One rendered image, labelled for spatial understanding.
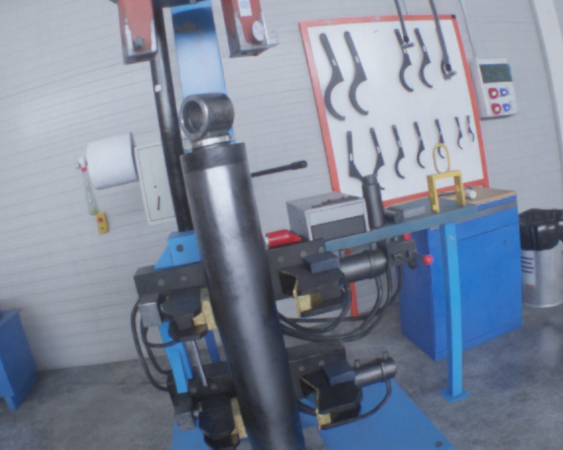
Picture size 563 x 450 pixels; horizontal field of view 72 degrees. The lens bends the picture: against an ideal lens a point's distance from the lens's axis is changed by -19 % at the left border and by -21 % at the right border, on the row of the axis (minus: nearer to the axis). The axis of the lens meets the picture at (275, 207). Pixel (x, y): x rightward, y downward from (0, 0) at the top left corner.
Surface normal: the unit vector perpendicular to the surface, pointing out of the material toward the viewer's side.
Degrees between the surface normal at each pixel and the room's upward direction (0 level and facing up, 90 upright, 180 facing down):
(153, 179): 90
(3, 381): 90
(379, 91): 90
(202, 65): 90
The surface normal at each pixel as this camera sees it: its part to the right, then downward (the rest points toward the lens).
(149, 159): 0.15, 0.09
